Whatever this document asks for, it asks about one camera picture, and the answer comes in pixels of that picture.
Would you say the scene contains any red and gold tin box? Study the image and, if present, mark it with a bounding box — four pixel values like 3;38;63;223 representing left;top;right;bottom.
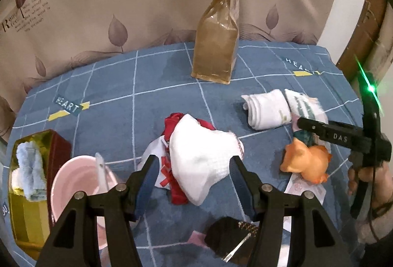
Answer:
7;129;72;257

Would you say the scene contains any person's right forearm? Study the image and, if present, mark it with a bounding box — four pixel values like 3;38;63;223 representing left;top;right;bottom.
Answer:
356;209;393;267

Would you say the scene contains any pink cup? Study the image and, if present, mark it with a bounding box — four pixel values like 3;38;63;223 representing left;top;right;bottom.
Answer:
51;155;142;251

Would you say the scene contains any white waffle cloth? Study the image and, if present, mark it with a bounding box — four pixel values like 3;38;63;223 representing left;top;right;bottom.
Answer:
170;114;245;206

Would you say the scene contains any white sock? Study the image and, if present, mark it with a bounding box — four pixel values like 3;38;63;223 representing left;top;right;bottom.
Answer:
241;89;292;131

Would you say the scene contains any green striped white cloth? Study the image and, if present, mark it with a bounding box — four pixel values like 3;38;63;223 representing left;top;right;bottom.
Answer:
284;88;329;145

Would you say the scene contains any white printed wrapper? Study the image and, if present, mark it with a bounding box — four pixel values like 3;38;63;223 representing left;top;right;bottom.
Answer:
284;175;326;203

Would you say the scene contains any red and white pouch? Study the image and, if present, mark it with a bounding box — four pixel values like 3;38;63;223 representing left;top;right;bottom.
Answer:
137;112;215;205

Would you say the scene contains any orange rubber toy animal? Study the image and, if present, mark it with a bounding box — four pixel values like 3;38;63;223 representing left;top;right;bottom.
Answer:
280;137;333;184

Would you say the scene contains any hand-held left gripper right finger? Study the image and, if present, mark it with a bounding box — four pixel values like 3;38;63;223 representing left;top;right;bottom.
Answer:
229;155;353;267

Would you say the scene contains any brown paper bag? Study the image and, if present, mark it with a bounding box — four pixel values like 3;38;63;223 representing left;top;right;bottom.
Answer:
191;0;246;85

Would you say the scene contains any white spoon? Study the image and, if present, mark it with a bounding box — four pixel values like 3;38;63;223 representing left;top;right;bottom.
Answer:
95;152;119;194

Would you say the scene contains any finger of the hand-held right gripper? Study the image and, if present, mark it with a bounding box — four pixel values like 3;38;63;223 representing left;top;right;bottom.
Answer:
296;117;366;151

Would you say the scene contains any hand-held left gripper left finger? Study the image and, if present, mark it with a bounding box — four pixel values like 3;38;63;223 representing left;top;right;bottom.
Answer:
35;154;163;267

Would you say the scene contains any light blue towel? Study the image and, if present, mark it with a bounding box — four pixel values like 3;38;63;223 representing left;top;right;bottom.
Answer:
16;141;47;201

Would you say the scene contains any cardboard box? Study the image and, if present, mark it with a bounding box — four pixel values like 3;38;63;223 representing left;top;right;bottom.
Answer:
336;0;393;83

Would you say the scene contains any person's right hand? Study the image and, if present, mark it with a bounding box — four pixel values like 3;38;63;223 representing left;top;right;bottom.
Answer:
348;163;393;215

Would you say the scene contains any blue checked blanket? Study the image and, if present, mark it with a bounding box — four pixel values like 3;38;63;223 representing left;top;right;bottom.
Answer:
1;41;369;267

